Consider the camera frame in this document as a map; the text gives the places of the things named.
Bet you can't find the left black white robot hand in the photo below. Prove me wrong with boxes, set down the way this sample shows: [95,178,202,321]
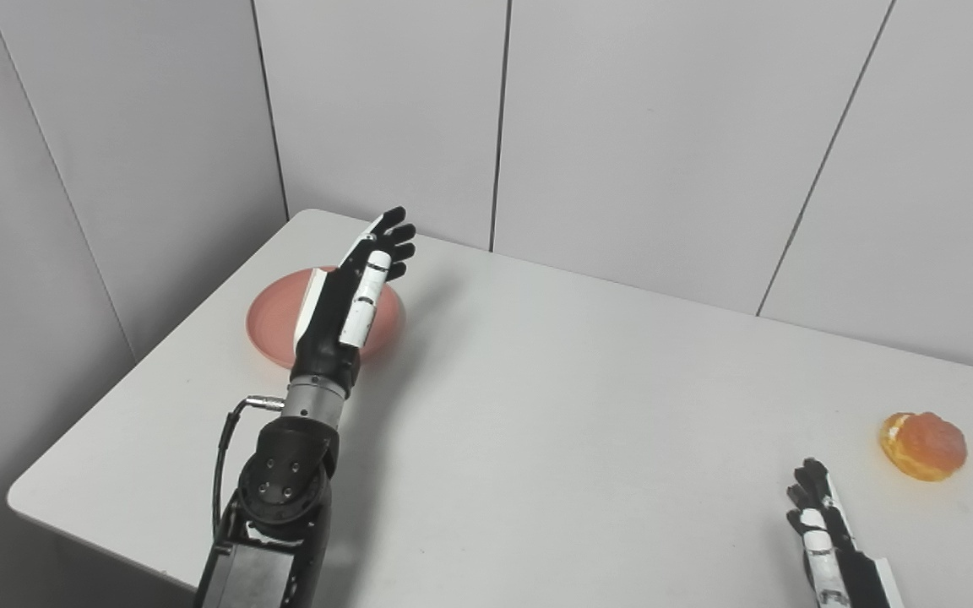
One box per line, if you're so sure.
[291,207,417,398]

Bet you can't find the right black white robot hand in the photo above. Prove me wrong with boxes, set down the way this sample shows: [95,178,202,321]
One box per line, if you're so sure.
[785,458,906,608]

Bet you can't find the pink round plate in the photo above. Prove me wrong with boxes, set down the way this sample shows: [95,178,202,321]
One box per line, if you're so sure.
[246,265,407,370]

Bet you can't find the orange cream puff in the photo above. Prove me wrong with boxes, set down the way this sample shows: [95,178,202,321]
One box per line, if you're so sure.
[878,411,969,483]

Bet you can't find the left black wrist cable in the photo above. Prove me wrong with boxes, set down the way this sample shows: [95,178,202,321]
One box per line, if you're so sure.
[211,395,287,541]

